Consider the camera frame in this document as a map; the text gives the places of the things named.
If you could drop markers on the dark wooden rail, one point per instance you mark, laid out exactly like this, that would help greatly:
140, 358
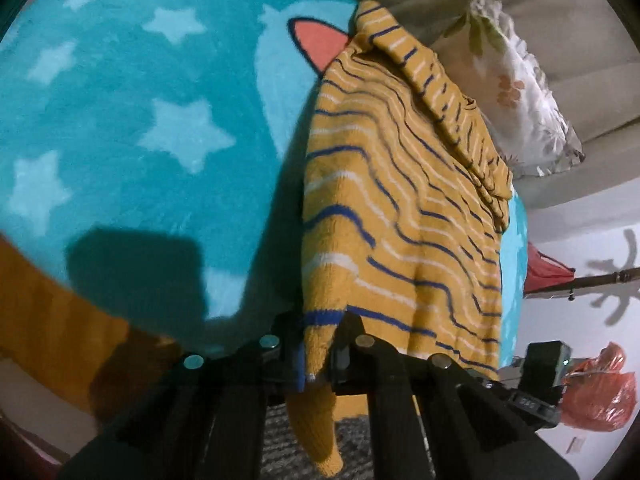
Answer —
615, 277

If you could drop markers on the red cloth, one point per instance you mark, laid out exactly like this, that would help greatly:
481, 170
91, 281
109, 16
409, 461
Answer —
545, 270

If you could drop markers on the beige sofa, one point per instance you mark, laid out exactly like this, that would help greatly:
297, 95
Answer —
575, 25

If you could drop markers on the yellow striped knit sweater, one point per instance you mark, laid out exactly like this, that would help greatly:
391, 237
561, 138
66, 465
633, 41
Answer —
400, 220

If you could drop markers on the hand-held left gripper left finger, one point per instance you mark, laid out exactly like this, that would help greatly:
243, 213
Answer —
299, 371

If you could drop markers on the turquoise star print blanket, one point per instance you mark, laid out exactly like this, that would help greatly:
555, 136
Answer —
150, 110

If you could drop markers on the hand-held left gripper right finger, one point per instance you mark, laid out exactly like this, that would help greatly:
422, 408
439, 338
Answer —
346, 355

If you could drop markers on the floral print pillow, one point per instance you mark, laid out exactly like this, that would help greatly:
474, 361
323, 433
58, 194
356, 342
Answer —
525, 90

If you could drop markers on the mustard yellow bedsheet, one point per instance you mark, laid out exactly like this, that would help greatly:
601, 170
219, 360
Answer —
55, 330

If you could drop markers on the grey carpet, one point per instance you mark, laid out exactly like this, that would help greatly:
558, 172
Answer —
280, 440

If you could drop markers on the white wall socket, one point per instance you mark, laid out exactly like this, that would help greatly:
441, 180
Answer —
580, 445

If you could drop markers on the orange plastic bag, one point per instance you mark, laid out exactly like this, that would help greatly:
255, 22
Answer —
600, 395

